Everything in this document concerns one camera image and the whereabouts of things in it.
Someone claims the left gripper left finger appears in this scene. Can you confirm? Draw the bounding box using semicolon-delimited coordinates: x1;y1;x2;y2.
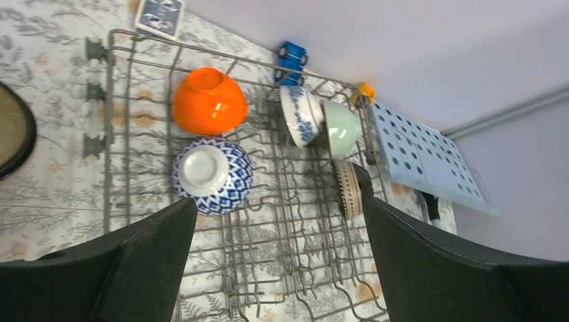
1;199;197;321

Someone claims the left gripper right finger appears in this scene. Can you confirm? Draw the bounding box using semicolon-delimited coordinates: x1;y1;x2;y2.
354;166;568;321

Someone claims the dark brown patterned bowl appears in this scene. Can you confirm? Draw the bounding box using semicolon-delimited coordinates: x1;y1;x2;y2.
332;160;363;220

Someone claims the grey wire dish rack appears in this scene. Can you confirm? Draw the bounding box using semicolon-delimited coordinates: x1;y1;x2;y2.
84;29;389;321

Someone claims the brown glazed bowl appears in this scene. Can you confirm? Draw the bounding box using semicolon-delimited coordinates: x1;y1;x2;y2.
1;83;38;180

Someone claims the light blue perforated board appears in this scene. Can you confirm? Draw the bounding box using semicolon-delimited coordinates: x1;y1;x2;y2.
369;101;500;215

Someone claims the blue zigzag patterned bowl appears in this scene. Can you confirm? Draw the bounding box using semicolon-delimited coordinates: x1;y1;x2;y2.
172;136;254;216

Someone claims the floral tablecloth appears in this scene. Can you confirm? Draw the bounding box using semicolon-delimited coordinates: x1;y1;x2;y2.
0;0;459;322

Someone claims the pale green bowl back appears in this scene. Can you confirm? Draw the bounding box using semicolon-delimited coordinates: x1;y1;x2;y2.
323;100;362;159

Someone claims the orange bowl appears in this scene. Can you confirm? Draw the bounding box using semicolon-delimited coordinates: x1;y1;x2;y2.
171;67;248;136

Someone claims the orange toy block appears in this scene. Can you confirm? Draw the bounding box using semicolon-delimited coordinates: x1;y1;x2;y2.
352;83;376;105

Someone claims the blue floral white bowl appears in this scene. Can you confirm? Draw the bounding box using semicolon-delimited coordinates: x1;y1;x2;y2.
280;85;324;147

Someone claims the playing card box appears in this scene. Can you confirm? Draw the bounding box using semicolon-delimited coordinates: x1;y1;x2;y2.
134;0;185;41

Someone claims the blue toy car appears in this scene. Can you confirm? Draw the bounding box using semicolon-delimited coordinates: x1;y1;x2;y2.
274;41;308;86

